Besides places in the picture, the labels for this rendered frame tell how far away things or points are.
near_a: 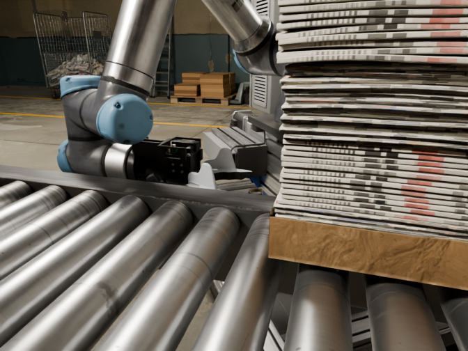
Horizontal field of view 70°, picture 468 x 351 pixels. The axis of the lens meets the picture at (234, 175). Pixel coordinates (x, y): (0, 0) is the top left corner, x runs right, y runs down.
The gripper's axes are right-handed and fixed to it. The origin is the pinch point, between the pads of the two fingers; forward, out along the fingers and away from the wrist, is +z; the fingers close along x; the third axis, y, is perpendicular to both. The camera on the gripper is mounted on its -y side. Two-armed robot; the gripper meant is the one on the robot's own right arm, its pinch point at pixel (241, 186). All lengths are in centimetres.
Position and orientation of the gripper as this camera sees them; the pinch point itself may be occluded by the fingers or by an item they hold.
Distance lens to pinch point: 57.9
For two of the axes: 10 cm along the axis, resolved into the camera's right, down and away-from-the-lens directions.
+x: 2.7, -3.2, 9.1
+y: 0.1, -9.4, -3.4
